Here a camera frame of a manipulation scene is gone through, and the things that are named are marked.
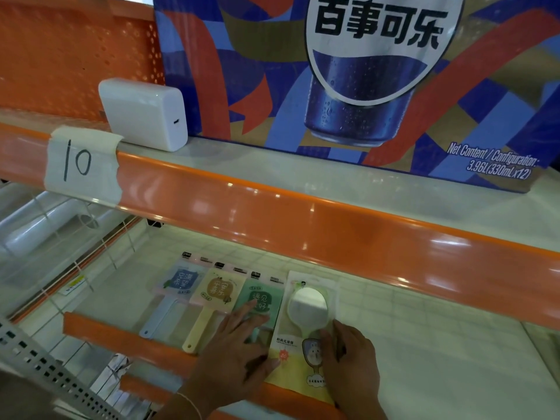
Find blue printed drink carton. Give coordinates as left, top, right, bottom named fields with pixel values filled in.
left=153, top=0, right=560, bottom=194

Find orange perforated plastic basket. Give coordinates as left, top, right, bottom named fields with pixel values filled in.
left=0, top=0, right=166, bottom=123

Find white plastic rolls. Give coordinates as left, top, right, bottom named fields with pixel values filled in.
left=6, top=201, right=104, bottom=258

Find small white paper tag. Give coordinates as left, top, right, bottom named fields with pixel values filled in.
left=43, top=125, right=125, bottom=206

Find white power adapter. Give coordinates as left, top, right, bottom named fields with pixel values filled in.
left=98, top=77, right=189, bottom=153

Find round mirror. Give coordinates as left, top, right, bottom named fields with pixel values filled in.
left=264, top=269, right=341, bottom=405

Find person's left forearm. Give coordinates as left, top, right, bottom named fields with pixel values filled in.
left=155, top=391, right=202, bottom=420

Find thin white bracelet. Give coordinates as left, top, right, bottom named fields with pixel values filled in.
left=177, top=390, right=203, bottom=420

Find orange edged white shelf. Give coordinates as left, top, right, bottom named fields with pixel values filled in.
left=0, top=108, right=560, bottom=420

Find person's left hand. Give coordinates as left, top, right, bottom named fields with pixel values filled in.
left=178, top=299, right=282, bottom=417

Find person's right hand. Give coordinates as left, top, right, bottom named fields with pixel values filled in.
left=320, top=320, right=389, bottom=420

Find white plastic film roll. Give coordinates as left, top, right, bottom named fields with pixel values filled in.
left=0, top=187, right=58, bottom=228

